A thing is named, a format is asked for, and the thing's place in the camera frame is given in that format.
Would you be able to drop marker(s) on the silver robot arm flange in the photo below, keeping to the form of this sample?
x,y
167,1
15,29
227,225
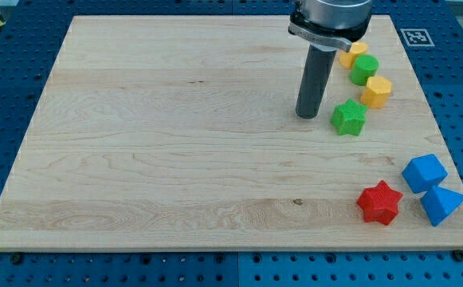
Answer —
x,y
330,25

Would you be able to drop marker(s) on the yellow hexagon block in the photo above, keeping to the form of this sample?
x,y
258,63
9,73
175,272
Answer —
x,y
376,93

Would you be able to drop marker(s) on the blue triangle block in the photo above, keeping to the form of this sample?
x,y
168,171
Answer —
x,y
439,203

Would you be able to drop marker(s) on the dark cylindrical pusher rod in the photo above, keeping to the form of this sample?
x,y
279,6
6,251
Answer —
x,y
317,70

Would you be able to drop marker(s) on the yellow heart block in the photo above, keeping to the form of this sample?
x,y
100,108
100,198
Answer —
x,y
347,59

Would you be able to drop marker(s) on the red star block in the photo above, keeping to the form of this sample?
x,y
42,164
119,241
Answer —
x,y
379,203

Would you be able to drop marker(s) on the black screw front left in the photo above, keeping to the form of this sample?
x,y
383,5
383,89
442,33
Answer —
x,y
16,258

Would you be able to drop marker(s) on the black screw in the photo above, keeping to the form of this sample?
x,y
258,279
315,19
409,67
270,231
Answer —
x,y
16,258
457,255

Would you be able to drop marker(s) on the green cylinder block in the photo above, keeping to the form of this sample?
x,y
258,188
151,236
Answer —
x,y
364,67

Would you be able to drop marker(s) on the blue cube block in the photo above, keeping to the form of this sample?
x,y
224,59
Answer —
x,y
423,172

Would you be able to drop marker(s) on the white fiducial marker tag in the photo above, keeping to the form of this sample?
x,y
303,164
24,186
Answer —
x,y
416,37

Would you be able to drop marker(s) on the black screw front right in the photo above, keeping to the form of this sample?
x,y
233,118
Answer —
x,y
457,255

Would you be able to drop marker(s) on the green star block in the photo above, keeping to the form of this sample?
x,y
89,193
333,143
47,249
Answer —
x,y
349,118

